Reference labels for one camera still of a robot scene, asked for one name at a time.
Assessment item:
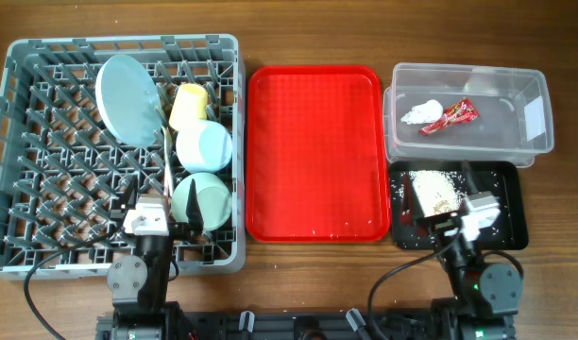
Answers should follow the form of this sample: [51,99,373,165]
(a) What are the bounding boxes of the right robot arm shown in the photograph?
[381,161,528,339]

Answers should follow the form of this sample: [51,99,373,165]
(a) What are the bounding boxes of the red snack wrapper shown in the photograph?
[418,98,479,136]

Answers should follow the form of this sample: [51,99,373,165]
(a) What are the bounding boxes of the red plastic serving tray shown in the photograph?
[246,65,390,244]

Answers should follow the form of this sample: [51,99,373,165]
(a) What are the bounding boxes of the mint green bowl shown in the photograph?
[171,172,232,231]

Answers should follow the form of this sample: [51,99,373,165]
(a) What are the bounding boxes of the rice and peanut leftovers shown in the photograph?
[399,170,486,237]

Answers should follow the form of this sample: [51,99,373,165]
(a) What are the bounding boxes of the grey plastic dishwasher rack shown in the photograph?
[0,34,246,280]

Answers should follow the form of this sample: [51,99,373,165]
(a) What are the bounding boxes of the white tissue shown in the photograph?
[400,99,444,125]

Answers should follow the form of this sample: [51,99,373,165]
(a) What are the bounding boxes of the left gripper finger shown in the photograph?
[185,179,204,231]
[118,177,138,212]

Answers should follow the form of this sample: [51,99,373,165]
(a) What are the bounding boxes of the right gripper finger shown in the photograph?
[399,173,426,225]
[461,161,480,196]

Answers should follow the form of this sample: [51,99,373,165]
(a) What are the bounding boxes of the black plastic tray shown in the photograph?
[388,161,529,250]

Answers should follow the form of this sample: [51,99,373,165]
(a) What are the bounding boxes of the white plastic fork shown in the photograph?
[161,127,174,201]

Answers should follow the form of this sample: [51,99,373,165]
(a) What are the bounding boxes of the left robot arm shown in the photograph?
[95,178,204,340]

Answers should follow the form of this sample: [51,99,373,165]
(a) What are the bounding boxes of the clear plastic bin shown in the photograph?
[382,62,554,167]

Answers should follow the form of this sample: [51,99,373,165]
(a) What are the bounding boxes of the light blue bowl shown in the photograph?
[176,120,233,173]

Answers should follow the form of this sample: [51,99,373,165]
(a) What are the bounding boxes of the light blue round plate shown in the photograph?
[95,55,163,148]

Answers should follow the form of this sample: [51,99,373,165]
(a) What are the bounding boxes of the yellow plastic cup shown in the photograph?
[169,83,209,131]

